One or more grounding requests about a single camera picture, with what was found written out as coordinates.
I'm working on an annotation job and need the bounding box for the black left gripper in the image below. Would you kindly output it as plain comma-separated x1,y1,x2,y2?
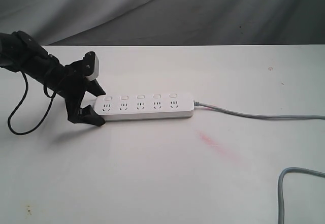
62,60,106,127

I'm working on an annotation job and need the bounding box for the white five-outlet power strip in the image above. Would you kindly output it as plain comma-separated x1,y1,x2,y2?
93,92,194,121

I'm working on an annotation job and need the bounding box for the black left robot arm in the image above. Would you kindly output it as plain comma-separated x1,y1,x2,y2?
1,31,105,126

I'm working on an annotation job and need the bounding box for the white backdrop cloth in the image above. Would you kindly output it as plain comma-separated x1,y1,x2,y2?
1,0,324,46

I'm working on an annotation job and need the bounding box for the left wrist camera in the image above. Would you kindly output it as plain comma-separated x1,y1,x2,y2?
82,51,100,81

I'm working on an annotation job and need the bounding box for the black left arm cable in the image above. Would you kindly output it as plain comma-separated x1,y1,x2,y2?
7,68,55,135

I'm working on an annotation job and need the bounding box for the grey power cable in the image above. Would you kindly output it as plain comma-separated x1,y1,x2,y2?
192,100,325,224

